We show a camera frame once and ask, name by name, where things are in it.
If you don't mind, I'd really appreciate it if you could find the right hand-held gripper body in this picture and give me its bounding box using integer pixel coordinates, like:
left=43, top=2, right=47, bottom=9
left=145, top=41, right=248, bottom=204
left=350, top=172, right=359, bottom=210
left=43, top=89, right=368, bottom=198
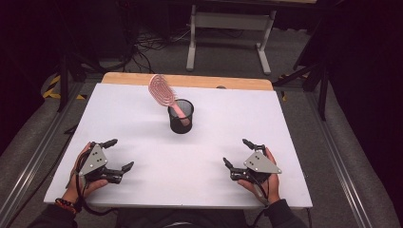
left=229, top=143, right=283, bottom=185

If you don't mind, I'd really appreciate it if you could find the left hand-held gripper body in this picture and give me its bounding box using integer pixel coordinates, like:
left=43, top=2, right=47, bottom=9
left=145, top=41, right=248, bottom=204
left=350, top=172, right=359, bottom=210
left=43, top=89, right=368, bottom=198
left=66, top=142, right=124, bottom=190

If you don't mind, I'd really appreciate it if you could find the black mesh cup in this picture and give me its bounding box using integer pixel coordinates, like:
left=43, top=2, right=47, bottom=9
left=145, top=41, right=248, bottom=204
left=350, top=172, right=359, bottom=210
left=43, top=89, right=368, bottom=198
left=167, top=98, right=195, bottom=135

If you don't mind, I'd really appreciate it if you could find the pink hairbrush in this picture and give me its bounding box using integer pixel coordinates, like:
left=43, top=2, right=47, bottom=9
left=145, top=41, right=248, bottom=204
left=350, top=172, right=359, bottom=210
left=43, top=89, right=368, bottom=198
left=147, top=73, right=192, bottom=127

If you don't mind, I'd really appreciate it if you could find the person's right hand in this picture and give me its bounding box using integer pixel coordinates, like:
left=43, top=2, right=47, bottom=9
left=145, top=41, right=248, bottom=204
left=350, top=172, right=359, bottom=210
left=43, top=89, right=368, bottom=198
left=237, top=146, right=281, bottom=206

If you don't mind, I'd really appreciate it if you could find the person's left hand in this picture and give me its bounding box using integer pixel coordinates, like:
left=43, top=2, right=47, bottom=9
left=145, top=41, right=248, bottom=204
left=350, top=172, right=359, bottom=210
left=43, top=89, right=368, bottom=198
left=61, top=142, right=109, bottom=204

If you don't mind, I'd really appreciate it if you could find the white board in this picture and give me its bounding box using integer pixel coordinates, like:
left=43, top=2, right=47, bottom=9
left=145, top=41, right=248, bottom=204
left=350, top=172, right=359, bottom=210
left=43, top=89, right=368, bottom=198
left=43, top=83, right=314, bottom=210

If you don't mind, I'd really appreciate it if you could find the yellow black floor tape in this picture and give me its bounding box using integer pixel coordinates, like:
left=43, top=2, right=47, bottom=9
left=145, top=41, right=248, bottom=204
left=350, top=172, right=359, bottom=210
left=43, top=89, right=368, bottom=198
left=277, top=73, right=311, bottom=103
left=42, top=74, right=88, bottom=101

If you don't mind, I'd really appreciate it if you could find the person's dark clothed torso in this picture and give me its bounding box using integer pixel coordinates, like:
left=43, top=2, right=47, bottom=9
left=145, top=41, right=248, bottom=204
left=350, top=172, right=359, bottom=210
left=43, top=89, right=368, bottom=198
left=113, top=206, right=250, bottom=228

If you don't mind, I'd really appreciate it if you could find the black metal stand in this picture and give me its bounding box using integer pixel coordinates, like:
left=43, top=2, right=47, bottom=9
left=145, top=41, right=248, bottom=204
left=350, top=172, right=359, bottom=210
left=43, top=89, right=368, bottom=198
left=56, top=51, right=107, bottom=114
left=273, top=59, right=331, bottom=122

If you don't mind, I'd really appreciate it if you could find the wooden table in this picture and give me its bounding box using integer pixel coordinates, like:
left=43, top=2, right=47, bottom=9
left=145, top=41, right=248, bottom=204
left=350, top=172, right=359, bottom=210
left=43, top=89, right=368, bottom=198
left=101, top=71, right=275, bottom=92

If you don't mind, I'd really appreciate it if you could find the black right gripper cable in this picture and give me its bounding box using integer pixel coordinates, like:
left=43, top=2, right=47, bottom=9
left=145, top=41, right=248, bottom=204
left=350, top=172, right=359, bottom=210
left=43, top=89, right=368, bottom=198
left=248, top=172, right=274, bottom=228

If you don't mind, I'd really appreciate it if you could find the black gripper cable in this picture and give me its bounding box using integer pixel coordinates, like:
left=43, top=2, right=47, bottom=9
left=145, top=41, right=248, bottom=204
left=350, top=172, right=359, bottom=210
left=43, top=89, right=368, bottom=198
left=248, top=172, right=274, bottom=228
left=73, top=170, right=119, bottom=218

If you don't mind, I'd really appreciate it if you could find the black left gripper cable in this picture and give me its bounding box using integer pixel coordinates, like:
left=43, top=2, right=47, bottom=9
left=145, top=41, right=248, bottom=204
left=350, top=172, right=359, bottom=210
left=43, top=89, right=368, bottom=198
left=73, top=170, right=119, bottom=218

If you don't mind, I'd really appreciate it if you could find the beaded bracelet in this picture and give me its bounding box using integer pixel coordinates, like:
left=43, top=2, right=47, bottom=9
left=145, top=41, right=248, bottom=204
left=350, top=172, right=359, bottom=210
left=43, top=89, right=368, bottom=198
left=54, top=198, right=83, bottom=215

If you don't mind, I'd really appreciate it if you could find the aluminium floor rail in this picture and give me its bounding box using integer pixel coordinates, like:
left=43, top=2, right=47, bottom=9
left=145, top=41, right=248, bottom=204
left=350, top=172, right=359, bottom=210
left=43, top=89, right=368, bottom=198
left=304, top=90, right=374, bottom=228
left=0, top=80, right=86, bottom=228

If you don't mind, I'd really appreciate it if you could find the bundle of black floor cables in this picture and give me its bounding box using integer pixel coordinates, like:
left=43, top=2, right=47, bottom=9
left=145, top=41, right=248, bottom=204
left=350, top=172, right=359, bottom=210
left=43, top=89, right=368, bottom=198
left=123, top=27, right=193, bottom=74

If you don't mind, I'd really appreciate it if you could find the white metal table frame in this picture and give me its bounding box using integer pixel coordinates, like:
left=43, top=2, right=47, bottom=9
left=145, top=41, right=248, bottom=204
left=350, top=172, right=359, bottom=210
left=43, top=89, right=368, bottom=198
left=185, top=3, right=278, bottom=76

